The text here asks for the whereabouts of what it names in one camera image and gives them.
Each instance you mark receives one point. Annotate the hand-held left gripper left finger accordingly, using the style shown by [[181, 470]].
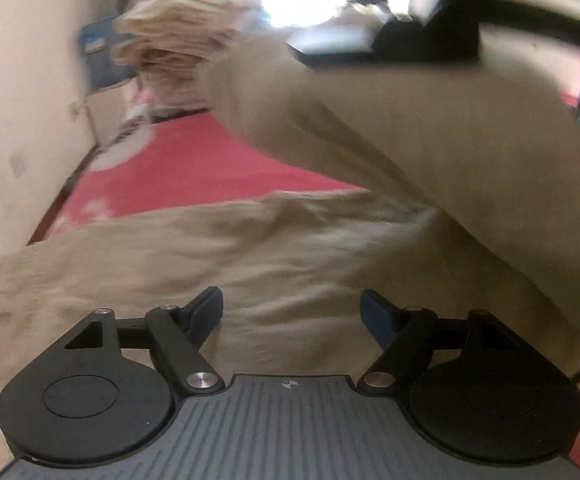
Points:
[[205, 310]]

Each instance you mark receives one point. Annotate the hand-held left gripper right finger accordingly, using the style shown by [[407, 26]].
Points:
[[375, 316]]

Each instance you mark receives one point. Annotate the khaki pants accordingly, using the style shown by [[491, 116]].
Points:
[[395, 135]]

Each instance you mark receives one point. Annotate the red floral blanket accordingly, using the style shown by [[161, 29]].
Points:
[[195, 170]]

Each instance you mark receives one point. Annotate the cream folded garment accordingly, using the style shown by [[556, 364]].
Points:
[[185, 25]]

